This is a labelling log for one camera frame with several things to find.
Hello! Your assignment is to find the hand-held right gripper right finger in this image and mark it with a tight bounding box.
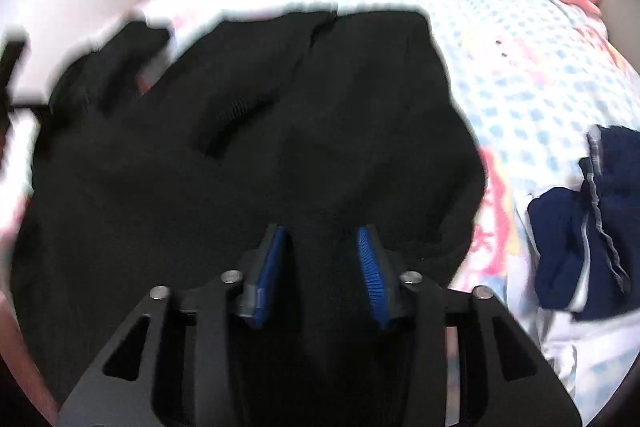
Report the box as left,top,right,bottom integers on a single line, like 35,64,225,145
355,224,583,427

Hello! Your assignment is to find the black fleece zip jacket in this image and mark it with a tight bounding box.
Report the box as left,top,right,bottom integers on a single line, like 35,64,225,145
10,9,488,427

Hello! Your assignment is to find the blue checked cartoon blanket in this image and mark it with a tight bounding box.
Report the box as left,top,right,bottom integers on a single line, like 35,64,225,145
0,0,640,413

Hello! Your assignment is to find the stack of folded clothes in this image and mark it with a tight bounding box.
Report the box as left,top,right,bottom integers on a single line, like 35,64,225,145
515,192,640,388

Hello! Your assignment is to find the black buttoned thin garment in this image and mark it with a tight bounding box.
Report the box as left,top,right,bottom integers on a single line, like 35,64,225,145
47,21,173,112

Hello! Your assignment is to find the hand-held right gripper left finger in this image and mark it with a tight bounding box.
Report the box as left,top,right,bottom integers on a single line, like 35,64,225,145
57,223,288,427

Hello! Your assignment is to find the navy folded garment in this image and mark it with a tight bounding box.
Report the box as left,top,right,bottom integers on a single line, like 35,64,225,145
527,187,591,310

